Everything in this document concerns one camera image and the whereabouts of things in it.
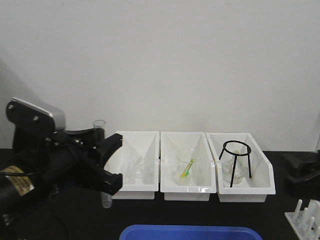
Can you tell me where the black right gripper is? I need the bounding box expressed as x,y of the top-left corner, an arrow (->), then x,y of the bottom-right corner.
282,151 -> 320,200

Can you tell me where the right white storage bin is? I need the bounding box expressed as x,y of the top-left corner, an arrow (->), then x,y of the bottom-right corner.
206,132 -> 276,203

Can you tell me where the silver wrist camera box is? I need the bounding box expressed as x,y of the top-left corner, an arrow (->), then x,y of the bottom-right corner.
6,97 -> 66,134

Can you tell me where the blue plastic tray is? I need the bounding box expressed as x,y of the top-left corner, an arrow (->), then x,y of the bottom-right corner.
119,224 -> 262,240

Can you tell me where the black wire tripod stand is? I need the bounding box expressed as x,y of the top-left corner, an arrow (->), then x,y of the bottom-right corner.
218,140 -> 252,188

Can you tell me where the left white storage bin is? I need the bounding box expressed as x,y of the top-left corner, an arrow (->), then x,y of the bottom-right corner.
104,130 -> 160,200

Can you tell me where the white test tube rack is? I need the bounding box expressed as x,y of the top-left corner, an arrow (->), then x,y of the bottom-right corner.
284,199 -> 320,240

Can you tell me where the white storage bin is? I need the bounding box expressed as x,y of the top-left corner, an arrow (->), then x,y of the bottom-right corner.
206,132 -> 276,203
104,130 -> 160,200
160,131 -> 217,202

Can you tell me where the glassware in left bin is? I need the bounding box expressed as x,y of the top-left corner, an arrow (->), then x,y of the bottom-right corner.
120,155 -> 154,185

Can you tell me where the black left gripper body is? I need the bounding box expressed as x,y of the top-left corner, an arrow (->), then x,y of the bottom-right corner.
12,129 -> 97,200

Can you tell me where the clear glass test tube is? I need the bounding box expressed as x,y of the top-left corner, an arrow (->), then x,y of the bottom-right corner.
93,119 -> 113,209

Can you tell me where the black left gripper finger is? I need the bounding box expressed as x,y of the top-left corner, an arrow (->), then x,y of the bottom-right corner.
82,160 -> 123,196
67,127 -> 123,168

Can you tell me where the black robot arm with label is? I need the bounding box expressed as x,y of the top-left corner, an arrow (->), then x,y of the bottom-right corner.
0,128 -> 123,240

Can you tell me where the glass flask in right bin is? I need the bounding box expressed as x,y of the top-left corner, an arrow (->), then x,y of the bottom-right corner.
222,150 -> 249,188

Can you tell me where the middle white storage bin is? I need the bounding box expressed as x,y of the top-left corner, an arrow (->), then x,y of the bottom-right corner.
160,131 -> 217,202

